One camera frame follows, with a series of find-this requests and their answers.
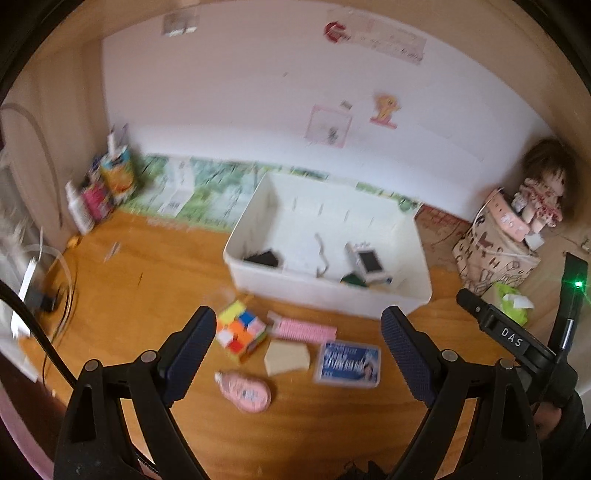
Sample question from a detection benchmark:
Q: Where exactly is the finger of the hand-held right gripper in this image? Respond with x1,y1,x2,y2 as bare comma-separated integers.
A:
456,289,502,330

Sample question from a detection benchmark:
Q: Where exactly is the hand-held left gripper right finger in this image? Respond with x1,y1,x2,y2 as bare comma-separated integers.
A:
380,305,543,480

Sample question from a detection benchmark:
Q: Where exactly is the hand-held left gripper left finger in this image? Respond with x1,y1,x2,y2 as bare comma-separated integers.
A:
53,305,218,480

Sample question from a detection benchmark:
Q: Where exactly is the multicoloured puzzle cube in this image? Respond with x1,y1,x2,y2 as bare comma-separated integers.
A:
215,299,269,363

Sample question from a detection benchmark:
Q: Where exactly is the blue label clear box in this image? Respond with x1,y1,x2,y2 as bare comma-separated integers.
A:
313,340,383,386

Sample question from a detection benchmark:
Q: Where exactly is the pink round packet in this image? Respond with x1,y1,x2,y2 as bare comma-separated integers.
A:
215,370,271,413

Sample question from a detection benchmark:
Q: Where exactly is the white compact camera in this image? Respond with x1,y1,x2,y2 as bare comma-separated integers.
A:
345,241,393,287

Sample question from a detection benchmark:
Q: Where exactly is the white plastic storage bin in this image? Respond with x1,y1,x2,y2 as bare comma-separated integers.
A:
223,172,433,320

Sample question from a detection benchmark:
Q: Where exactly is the pink comb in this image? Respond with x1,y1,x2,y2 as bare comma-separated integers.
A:
267,311,338,342

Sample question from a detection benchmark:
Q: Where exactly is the black charger plug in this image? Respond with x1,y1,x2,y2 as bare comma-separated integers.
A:
243,249,283,268

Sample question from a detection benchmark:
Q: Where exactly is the person's right forearm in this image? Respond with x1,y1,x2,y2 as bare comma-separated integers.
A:
554,392,591,462

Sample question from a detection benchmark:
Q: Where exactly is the person's right hand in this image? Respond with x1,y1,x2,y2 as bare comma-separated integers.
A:
533,399,564,439

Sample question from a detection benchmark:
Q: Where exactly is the green tissue pack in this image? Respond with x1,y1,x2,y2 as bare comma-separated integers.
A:
493,281,536,326

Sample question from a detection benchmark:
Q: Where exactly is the patterned beige bag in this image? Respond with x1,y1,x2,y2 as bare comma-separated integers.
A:
452,217,542,296

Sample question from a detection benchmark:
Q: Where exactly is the pink round box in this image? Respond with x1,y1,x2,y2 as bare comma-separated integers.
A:
484,188,529,241

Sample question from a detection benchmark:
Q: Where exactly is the brown haired rag doll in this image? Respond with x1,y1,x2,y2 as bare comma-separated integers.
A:
512,137,578,234

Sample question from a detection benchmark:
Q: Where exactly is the black plug adapter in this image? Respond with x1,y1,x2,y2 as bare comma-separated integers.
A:
34,291,61,315

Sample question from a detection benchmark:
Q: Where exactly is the green landscape poster strip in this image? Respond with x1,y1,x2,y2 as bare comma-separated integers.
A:
117,154,423,232

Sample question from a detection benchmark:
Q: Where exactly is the white paper leaflet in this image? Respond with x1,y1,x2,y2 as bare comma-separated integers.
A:
157,157,195,217

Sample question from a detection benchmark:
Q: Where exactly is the pink can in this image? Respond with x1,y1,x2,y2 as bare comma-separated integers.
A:
82,179,115,222

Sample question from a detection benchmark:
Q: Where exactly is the white plastic bottle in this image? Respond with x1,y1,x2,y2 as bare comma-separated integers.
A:
65,181,95,235

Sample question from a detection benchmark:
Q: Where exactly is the white lace cloth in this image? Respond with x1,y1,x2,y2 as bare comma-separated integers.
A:
0,152,42,259

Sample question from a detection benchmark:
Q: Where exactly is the thick black cable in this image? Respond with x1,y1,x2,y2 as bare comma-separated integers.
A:
0,279,79,388

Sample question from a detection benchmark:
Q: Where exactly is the yellow cartoon wall sticker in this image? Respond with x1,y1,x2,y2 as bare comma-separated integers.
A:
369,93,402,130

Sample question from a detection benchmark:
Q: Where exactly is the pink framed wall sticker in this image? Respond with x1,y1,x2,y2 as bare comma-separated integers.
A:
305,105,354,149

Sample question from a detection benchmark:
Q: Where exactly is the paper strip wall note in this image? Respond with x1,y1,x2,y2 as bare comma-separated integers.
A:
348,23,428,65

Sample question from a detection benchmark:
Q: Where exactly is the red wall sticker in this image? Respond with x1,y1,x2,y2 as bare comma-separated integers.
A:
323,21,352,44

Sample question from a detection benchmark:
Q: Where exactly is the clear adhesive wall hook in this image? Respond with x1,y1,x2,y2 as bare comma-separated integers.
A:
161,11,200,37

